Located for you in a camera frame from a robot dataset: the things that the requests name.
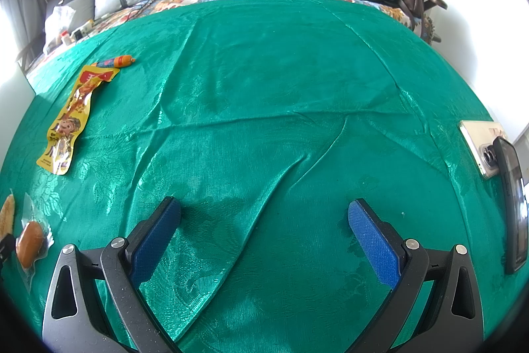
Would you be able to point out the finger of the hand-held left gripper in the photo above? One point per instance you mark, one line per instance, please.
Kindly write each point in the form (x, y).
(5, 251)

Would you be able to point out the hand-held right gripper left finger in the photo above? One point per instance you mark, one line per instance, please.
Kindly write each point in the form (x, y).
(155, 241)

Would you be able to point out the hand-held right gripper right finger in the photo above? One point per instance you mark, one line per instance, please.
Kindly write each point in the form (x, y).
(374, 241)

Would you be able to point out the bread bun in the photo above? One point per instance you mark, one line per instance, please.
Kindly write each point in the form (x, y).
(31, 243)

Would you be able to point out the cream bread stick packet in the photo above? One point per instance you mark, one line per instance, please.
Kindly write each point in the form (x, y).
(7, 216)

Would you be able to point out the yellow cartoon snack packet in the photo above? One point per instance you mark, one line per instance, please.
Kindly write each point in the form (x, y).
(72, 117)

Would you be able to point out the small orange sausage stick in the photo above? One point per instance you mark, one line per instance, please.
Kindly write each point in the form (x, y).
(118, 61)

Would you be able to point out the beige phone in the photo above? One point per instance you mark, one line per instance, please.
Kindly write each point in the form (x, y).
(479, 142)

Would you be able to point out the black phone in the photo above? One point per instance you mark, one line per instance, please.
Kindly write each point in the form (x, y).
(514, 204)

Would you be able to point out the green blanket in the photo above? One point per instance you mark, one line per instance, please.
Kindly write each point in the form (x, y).
(268, 121)

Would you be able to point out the small white bottle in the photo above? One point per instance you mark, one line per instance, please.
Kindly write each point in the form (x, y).
(67, 38)

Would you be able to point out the white power strip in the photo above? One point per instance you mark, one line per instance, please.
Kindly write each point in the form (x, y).
(82, 30)

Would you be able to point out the white plastic bag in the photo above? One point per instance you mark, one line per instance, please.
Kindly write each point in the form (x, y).
(60, 24)

